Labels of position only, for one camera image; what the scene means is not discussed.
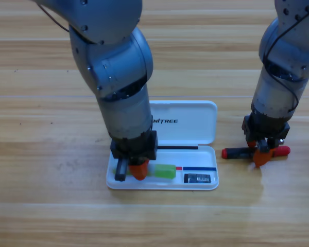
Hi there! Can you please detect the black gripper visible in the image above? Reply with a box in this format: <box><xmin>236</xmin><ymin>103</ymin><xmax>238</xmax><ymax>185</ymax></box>
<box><xmin>110</xmin><ymin>130</ymin><xmax>159</xmax><ymax>182</ymax></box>
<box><xmin>242</xmin><ymin>113</ymin><xmax>291</xmax><ymax>168</ymax></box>

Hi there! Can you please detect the green and white eraser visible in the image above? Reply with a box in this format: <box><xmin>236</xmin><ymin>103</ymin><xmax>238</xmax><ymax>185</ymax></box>
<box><xmin>112</xmin><ymin>164</ymin><xmax>177</xmax><ymax>180</ymax></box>

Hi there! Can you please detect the red and black marker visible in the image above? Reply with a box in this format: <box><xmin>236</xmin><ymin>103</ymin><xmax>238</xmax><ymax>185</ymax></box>
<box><xmin>221</xmin><ymin>146</ymin><xmax>291</xmax><ymax>160</ymax></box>

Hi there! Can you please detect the black eraser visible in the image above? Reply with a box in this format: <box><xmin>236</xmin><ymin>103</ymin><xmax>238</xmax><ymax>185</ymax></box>
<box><xmin>183</xmin><ymin>173</ymin><xmax>212</xmax><ymax>184</ymax></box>

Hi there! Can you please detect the white Unitree pencil case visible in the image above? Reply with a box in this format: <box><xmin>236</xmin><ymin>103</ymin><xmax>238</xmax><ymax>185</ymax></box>
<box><xmin>106</xmin><ymin>100</ymin><xmax>219</xmax><ymax>191</ymax></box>

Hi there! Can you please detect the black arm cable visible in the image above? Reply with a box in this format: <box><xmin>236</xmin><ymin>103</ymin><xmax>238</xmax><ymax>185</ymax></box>
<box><xmin>264</xmin><ymin>10</ymin><xmax>309</xmax><ymax>114</ymax></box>

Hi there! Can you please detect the thin brown arm cable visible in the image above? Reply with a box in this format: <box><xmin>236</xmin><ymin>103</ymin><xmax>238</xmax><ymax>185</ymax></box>
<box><xmin>37</xmin><ymin>2</ymin><xmax>71</xmax><ymax>33</ymax></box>

